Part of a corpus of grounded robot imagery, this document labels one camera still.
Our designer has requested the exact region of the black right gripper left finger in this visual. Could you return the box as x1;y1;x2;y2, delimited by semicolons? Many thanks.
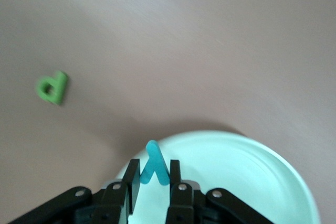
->
5;158;140;224

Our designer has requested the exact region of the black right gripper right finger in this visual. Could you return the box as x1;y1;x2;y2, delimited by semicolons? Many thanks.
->
166;159;274;224

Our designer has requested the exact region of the teal foam letter y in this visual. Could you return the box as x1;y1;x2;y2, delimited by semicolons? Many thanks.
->
140;140;171;186

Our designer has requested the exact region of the green foam letter p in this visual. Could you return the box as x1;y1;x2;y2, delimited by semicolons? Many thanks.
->
35;70;69;105

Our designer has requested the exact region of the light green plate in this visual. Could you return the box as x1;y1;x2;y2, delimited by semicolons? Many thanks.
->
114;129;321;224

